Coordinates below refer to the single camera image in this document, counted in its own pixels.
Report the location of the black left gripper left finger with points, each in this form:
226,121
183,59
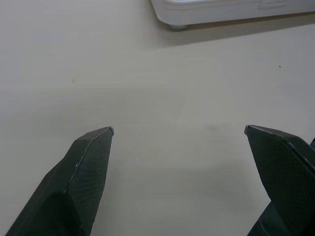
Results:
73,186

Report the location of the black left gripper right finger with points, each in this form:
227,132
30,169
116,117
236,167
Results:
283,172

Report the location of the white appliance with round foot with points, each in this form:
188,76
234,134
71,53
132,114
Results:
221,11

